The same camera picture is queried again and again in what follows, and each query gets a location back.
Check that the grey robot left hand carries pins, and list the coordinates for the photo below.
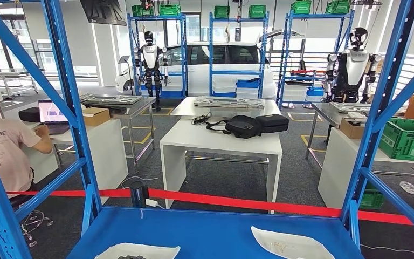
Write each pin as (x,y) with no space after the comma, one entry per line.
(132,257)

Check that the white curved plastic part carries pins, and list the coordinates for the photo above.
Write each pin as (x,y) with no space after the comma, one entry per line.
(292,246)
(157,250)

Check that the blue steel shelf rack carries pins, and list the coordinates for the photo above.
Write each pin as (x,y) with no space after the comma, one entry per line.
(184,57)
(282,64)
(235,72)
(210,232)

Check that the grey part tray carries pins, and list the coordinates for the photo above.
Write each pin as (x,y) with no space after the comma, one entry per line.
(350,107)
(228,102)
(114,99)

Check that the red plastic part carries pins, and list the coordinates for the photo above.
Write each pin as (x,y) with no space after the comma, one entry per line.
(307,72)

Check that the white power adapter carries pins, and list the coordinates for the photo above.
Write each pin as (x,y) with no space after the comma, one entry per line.
(152,203)

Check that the white desk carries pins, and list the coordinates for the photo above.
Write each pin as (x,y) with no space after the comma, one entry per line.
(110,153)

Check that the red barrier belt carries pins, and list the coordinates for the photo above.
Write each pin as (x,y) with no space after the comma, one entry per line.
(246,203)

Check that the black stool chrome base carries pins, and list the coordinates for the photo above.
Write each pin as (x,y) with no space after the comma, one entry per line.
(17,201)

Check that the white table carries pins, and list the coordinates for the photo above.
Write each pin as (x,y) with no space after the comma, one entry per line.
(214,137)
(339,171)

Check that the person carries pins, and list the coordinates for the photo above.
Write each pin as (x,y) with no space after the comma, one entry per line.
(3,153)

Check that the black laptop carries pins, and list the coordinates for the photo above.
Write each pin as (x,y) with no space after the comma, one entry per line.
(51,112)

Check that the black backpack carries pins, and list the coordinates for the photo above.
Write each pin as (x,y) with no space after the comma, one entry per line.
(242,127)

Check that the black equipment case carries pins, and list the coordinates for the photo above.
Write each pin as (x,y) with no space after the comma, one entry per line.
(29,114)

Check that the white car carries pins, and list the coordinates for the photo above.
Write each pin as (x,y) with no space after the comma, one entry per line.
(196,77)

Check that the black zip case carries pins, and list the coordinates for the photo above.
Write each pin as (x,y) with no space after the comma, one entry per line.
(273,123)

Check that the tablet on floor stand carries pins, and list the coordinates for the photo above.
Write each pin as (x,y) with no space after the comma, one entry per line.
(124,59)

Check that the black and white humanoid robot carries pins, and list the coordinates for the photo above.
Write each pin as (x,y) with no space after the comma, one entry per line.
(151,56)
(351,68)

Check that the blue storage bin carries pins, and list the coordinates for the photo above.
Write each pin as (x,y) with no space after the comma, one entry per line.
(248,83)
(315,91)

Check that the green plastic crate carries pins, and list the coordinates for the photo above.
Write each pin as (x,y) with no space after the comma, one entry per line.
(170,9)
(339,6)
(371,200)
(257,11)
(142,10)
(301,7)
(222,11)
(407,143)

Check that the black hanging display screen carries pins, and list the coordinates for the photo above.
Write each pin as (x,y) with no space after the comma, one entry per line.
(103,12)

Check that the clear plastic bag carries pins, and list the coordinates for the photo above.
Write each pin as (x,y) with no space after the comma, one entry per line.
(408,187)

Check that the black stanchion post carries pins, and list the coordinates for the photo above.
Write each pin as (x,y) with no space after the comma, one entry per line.
(138,195)

